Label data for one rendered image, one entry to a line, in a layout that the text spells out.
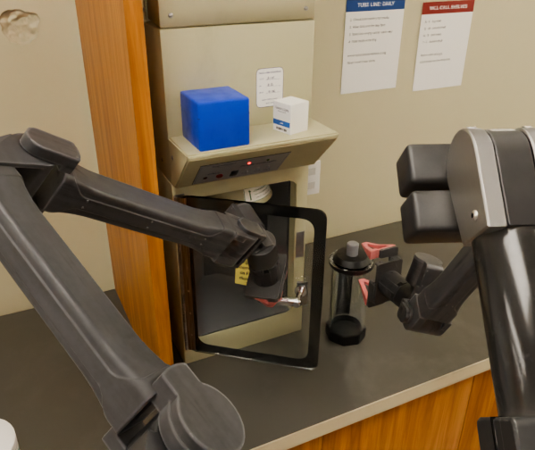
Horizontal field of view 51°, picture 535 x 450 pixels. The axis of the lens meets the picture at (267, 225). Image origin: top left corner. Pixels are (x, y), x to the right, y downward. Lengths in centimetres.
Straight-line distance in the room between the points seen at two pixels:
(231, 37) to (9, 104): 62
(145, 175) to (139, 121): 10
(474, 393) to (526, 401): 128
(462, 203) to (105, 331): 35
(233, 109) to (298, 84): 22
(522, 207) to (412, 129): 166
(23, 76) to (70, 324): 99
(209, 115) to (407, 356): 79
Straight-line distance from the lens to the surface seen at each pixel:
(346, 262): 135
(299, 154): 117
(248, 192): 127
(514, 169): 39
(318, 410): 131
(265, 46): 117
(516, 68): 229
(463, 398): 162
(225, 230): 90
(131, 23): 98
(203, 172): 110
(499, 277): 37
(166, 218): 83
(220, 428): 54
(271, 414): 129
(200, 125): 103
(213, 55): 112
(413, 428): 156
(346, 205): 197
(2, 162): 68
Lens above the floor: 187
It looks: 27 degrees down
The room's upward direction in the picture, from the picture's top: straight up
